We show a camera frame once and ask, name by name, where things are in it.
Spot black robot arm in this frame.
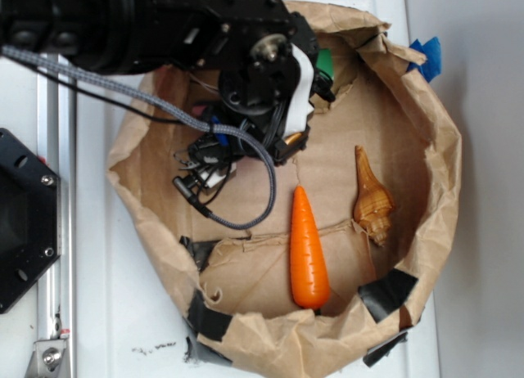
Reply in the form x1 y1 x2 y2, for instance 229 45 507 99
1 0 318 164

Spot orange plastic carrot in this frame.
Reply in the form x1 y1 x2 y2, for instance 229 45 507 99
290 186 330 310

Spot green rectangular block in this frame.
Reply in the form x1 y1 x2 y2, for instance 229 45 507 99
316 48 334 91

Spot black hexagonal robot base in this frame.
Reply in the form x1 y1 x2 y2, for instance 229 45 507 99
1 128 60 314

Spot gray braided cable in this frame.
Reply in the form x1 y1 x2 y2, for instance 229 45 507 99
0 44 277 232

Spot white plastic cooler lid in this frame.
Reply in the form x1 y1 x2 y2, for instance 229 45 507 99
0 0 441 378

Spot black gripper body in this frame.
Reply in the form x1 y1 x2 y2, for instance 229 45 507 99
219 12 319 165

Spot blue painter tape strip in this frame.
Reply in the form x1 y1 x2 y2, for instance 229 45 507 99
407 37 442 83

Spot aluminum extrusion rail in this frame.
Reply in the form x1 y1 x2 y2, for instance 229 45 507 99
25 68 76 377

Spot tan conch seashell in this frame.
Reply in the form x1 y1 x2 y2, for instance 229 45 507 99
353 146 395 247

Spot brown paper bag tray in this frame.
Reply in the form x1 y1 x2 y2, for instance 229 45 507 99
107 2 462 377

